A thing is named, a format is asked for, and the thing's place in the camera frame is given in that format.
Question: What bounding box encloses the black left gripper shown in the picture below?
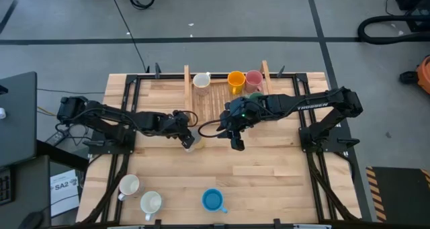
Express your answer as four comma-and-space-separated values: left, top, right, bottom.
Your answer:
166, 110, 196, 150

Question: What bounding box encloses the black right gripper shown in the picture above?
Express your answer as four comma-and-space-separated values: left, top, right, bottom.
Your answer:
216, 97, 266, 152

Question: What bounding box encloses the yellow spotted white mug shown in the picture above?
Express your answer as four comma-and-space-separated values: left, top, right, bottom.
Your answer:
183, 128, 206, 153

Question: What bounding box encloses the blue faceted mug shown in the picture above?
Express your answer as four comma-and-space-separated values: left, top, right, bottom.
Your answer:
201, 187, 228, 214

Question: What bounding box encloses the wooden slatted mug rack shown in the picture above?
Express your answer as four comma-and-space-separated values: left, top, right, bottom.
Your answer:
183, 60, 273, 123

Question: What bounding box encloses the pink floral patterned mug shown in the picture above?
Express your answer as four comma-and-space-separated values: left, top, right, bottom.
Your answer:
192, 71, 212, 96

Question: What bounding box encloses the white ceramic mug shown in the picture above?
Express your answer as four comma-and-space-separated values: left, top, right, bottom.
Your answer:
117, 173, 144, 202

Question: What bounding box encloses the black floor tape line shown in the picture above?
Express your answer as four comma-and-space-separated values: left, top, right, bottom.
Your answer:
304, 0, 374, 222

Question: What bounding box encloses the black power adapter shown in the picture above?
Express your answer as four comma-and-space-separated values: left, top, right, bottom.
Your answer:
45, 130, 70, 147

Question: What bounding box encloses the white printed paper sheet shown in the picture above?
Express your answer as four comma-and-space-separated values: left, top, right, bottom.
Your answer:
50, 169, 81, 218

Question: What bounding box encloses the dark grey cabinet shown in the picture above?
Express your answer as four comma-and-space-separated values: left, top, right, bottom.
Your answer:
0, 71, 38, 169

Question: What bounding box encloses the hazard striped black mat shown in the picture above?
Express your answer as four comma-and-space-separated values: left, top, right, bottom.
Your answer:
365, 166, 430, 223

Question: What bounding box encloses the black computer mouse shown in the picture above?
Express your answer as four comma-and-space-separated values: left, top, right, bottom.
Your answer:
18, 211, 44, 229

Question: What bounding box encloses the black keyboard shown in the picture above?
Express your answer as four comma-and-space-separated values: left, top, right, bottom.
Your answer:
0, 168, 15, 206

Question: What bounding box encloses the orange vacuum cleaner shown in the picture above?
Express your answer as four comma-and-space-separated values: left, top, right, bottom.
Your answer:
399, 55, 430, 95

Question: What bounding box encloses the black equipment case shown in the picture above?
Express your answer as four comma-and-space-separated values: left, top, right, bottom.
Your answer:
394, 0, 430, 32

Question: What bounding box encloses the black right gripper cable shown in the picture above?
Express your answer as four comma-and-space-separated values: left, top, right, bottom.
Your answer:
198, 120, 229, 138

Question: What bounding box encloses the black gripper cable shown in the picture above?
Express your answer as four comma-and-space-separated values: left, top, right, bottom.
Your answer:
198, 120, 229, 138
183, 109, 200, 128

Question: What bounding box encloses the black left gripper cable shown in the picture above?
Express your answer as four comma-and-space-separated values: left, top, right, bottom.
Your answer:
183, 109, 200, 128

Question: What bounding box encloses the black aluminium table frame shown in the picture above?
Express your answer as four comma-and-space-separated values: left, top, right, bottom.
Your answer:
80, 73, 362, 229

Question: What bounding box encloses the thin black floor cable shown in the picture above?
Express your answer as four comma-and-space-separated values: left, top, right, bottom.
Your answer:
107, 0, 149, 73

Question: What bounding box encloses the black vacuum hose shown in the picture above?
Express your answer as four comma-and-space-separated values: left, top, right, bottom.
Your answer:
357, 15, 430, 45

